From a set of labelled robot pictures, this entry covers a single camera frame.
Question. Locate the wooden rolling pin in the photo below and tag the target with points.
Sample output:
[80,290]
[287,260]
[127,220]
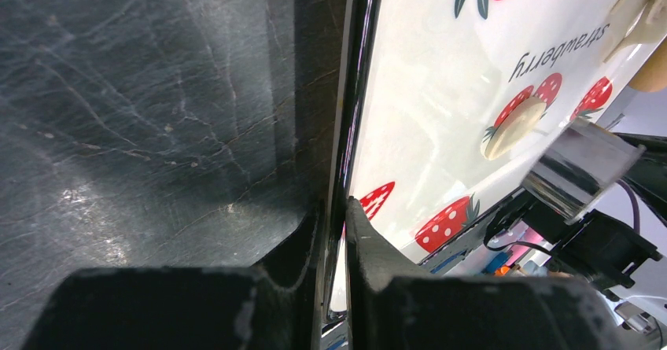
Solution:
[651,77]

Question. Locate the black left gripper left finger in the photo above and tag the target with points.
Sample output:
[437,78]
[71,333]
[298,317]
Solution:
[273,304]

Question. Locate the beige dough lump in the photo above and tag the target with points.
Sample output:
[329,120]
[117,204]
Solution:
[634,22]

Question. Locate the round cut dough wrapper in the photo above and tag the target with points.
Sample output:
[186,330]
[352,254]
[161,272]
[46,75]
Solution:
[518,119]

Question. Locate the white strawberry print tray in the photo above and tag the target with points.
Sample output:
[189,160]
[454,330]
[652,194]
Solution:
[440,73]

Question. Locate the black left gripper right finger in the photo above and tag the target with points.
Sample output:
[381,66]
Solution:
[395,304]

